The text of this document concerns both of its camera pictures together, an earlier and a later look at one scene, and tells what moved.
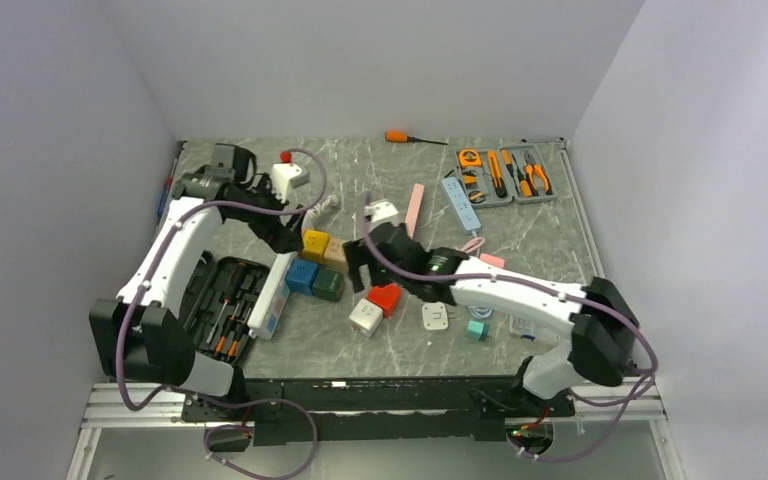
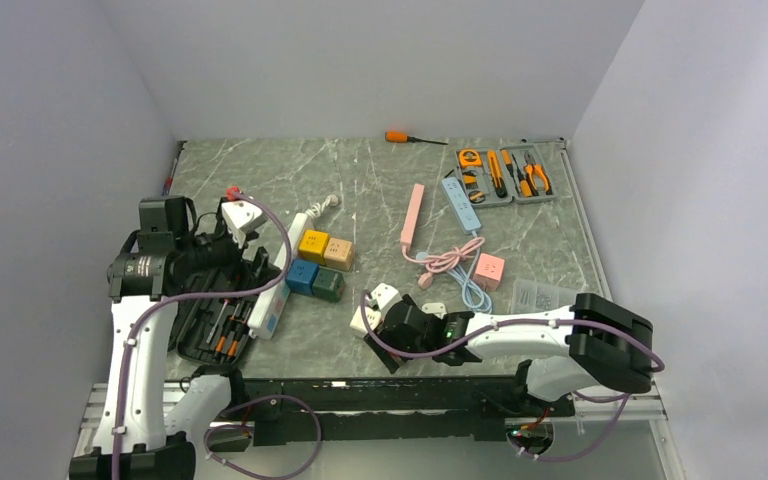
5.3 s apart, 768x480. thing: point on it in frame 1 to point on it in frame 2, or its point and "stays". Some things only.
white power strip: (266, 318) stays
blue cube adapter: (301, 276) stays
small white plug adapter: (435, 316) stays
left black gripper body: (268, 227) to (219, 250)
